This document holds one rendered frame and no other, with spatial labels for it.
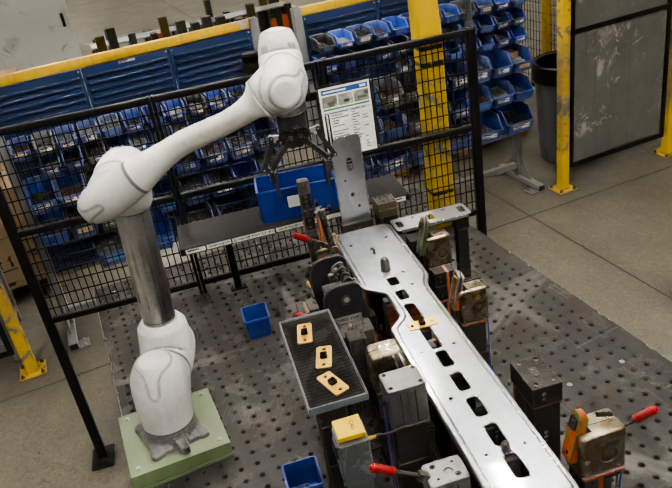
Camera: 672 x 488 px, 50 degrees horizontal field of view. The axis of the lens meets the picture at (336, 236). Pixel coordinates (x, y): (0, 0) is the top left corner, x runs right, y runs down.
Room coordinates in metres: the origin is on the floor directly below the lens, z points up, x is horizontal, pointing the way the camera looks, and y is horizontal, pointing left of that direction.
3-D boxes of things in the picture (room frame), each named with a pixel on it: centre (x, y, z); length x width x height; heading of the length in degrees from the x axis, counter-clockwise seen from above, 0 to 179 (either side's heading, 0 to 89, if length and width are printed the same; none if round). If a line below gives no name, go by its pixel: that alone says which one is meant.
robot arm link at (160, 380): (1.72, 0.58, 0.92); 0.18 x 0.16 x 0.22; 1
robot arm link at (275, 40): (1.76, 0.06, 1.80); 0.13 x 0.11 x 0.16; 1
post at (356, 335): (1.57, -0.01, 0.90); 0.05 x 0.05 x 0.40; 10
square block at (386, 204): (2.46, -0.20, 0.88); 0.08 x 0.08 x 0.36; 10
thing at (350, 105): (2.73, -0.12, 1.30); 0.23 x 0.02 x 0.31; 100
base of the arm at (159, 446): (1.69, 0.58, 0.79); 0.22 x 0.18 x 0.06; 29
